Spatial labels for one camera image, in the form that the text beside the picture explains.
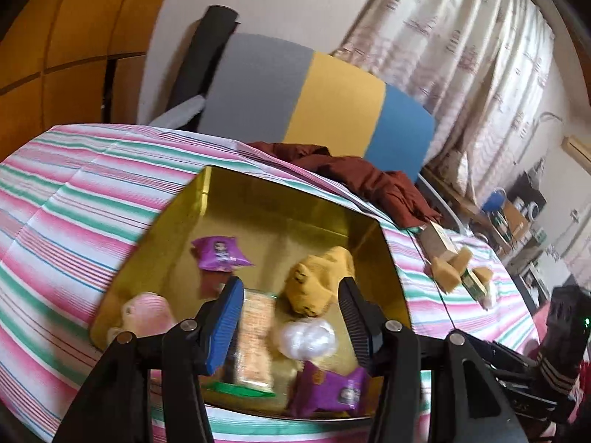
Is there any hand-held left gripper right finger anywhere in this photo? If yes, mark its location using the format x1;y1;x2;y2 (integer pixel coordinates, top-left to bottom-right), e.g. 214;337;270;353
338;277;529;443

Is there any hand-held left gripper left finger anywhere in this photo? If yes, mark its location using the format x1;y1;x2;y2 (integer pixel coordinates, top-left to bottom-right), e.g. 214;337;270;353
53;276;245;443

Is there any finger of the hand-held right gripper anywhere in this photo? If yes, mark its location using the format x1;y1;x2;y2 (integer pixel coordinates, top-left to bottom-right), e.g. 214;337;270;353
496;378;561;425
480;339;555;379

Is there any cracker packet with green ends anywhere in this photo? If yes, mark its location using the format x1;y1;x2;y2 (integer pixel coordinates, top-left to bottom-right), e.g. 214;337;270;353
203;286;278;398

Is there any white ball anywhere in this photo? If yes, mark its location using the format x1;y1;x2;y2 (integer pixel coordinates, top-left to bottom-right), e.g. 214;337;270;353
272;318;336;360

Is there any yellow plush toy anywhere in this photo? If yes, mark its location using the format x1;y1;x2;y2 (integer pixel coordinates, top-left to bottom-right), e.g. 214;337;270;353
283;245;356;318

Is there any purple snack packet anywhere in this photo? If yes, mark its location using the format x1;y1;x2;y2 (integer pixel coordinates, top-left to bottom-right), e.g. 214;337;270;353
287;361;370;418
191;235;254;271

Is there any gold tin box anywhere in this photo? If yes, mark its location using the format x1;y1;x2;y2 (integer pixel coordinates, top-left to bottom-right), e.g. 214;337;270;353
89;165;413;420

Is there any small green packet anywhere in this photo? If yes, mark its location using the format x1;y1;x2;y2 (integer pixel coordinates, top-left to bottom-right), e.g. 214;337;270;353
459;270;490;301

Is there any brown wooden board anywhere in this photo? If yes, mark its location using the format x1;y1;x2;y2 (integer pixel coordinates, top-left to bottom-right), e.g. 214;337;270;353
501;200;529;241

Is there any beige cardboard box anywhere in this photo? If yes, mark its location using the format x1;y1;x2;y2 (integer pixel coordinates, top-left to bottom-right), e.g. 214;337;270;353
419;220;459;259

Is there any dark shelf box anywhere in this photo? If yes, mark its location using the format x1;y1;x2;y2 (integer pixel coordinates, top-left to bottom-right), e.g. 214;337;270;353
508;171;548;231

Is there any blue plastic object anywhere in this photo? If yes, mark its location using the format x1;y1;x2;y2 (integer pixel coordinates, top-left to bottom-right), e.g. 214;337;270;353
481;188;507;213

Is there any dark red cloth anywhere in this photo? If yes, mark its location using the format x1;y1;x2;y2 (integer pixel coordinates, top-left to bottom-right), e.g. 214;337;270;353
247;141;441;229

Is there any wooden desk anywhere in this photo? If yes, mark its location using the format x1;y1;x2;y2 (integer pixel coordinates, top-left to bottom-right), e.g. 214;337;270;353
422;166;527;250

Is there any striped tablecloth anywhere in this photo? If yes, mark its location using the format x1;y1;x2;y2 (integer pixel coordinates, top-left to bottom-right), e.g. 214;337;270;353
0;122;541;443

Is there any grey yellow blue chair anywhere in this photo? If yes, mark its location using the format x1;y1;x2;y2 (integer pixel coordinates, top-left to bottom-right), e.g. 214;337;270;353
148;32;467;236

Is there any black rolled mat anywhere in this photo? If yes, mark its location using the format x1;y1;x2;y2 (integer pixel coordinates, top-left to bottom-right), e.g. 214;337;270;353
168;6;242;111

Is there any patterned beige curtain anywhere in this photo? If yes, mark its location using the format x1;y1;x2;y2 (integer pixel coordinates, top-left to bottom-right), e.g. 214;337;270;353
332;0;555;204

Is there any wooden wardrobe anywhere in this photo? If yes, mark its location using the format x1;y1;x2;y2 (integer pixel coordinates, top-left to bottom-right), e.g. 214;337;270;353
0;0;181;158

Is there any wall air conditioner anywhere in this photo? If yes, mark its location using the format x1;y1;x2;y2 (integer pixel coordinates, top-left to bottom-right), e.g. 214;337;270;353
561;135;591;171

